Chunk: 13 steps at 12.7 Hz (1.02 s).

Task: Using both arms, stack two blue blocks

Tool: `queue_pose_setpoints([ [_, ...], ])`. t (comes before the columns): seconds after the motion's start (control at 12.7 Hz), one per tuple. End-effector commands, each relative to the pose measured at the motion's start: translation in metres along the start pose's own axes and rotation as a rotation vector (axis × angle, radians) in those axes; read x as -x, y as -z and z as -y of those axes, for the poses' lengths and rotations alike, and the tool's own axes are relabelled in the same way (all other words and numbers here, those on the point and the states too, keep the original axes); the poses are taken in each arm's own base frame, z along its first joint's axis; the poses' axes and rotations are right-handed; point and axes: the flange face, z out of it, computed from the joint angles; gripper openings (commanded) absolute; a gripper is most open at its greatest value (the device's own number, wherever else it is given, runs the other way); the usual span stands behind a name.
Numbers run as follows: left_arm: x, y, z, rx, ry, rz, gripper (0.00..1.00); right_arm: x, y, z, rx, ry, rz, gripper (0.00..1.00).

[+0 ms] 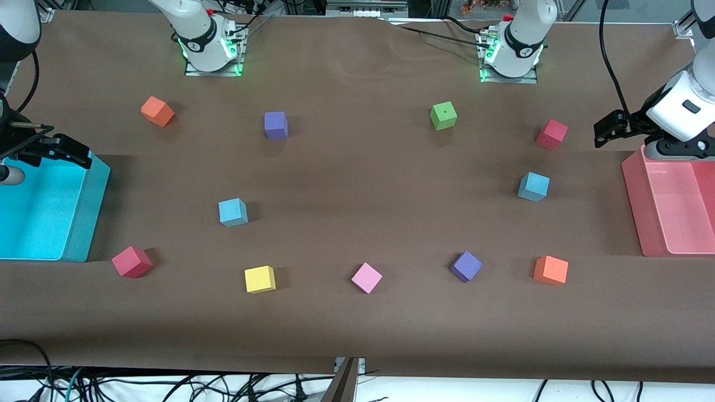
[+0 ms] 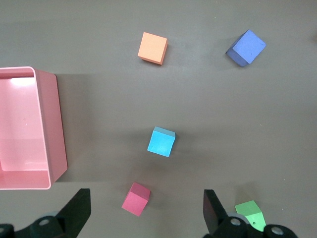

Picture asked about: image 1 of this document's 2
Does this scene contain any orange foam block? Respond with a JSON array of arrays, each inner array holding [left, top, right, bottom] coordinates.
[[141, 96, 175, 128], [533, 255, 569, 286]]

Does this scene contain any black base cable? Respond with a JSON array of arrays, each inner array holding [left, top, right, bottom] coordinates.
[[226, 6, 274, 40]]

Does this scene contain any yellow foam block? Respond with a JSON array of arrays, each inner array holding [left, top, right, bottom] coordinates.
[[244, 265, 277, 294]]

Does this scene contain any cyan plastic bin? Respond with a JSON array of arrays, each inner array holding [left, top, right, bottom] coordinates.
[[0, 151, 111, 263]]

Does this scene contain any brown table support bar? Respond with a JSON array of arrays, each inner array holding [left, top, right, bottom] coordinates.
[[321, 357, 360, 402]]

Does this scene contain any teal floor cable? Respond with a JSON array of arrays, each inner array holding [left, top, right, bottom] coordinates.
[[63, 367, 85, 402]]

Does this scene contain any green foam block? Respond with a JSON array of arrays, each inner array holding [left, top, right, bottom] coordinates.
[[430, 101, 458, 131]]

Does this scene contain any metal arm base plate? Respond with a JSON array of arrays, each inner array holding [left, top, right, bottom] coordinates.
[[479, 66, 539, 85], [184, 59, 244, 78]]

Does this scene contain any pink foam block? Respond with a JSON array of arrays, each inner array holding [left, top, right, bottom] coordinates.
[[351, 262, 383, 295]]

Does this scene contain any light blue foam block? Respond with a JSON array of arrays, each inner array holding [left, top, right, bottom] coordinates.
[[218, 198, 249, 228], [517, 172, 550, 203]]

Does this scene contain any metal table bracket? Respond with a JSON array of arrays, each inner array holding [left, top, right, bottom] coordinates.
[[334, 357, 366, 376]]

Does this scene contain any pink plastic bin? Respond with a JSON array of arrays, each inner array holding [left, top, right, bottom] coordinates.
[[621, 145, 715, 257]]

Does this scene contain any purple foam block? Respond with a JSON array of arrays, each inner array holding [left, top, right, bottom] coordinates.
[[450, 251, 483, 283], [264, 111, 289, 140]]

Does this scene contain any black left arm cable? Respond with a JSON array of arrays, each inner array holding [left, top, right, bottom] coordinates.
[[599, 0, 632, 117]]

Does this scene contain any brown table cover sheet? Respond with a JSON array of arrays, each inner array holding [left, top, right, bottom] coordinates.
[[0, 10, 715, 386]]

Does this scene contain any grey background device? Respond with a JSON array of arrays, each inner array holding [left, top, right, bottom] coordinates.
[[326, 0, 408, 17]]

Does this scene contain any red foam block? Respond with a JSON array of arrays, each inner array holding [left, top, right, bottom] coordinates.
[[111, 246, 153, 279], [536, 119, 569, 150]]

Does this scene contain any black table cable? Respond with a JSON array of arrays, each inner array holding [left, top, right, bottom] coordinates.
[[443, 16, 490, 35], [398, 25, 493, 49]]

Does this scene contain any aluminium frame profile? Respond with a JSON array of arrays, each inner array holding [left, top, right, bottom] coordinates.
[[673, 0, 706, 37]]

